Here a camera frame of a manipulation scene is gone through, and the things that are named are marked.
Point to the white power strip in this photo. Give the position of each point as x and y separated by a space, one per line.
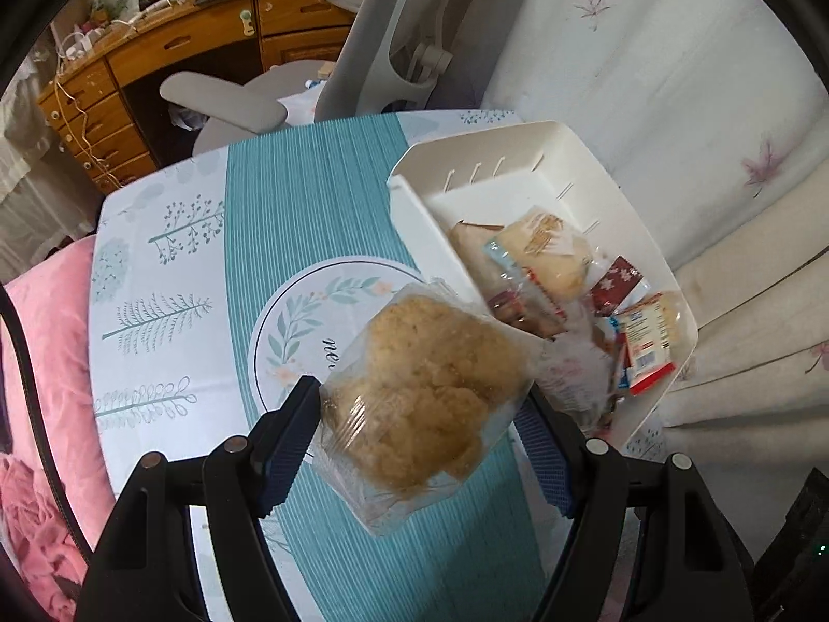
81 45

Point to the toast bread packet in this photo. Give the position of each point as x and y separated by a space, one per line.
557 265

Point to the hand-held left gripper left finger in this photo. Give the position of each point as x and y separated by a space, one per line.
288 460

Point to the red starred snack packet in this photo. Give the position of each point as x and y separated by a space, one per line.
615 285

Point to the white flowered curtain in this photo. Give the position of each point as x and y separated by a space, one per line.
712 110

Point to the crumbly pastry clear packet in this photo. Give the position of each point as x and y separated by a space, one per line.
421 389

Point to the pink blanket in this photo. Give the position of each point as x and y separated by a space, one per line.
45 350

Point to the white lace cover cloth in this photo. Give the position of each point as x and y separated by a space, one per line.
32 162

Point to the grey office chair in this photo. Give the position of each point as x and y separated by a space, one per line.
362 65

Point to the brown nut cake packet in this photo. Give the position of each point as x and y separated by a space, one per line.
518 308

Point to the plastic trash bag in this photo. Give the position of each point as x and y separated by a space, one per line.
188 118

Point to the small beige box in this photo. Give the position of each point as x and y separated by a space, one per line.
327 68

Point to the white clear snack packet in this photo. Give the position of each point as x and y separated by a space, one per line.
570 376

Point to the wooden desk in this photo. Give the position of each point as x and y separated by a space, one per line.
194 45

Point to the yellow biscuit packet with label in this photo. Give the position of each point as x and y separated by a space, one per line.
647 343

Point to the white plastic bin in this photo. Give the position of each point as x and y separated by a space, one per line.
537 168

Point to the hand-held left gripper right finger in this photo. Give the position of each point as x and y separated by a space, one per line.
550 460

